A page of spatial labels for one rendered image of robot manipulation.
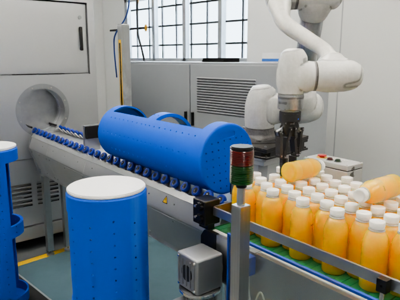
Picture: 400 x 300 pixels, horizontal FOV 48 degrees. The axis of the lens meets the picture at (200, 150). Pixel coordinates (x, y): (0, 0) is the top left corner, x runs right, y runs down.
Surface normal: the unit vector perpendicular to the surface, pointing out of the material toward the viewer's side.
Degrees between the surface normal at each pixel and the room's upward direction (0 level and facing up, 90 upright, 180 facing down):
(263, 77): 90
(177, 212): 71
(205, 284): 90
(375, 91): 90
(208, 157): 90
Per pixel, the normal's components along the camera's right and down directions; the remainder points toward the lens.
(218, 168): 0.62, 0.16
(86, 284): -0.41, 0.18
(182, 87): -0.71, 0.15
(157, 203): -0.74, -0.21
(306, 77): 0.04, 0.25
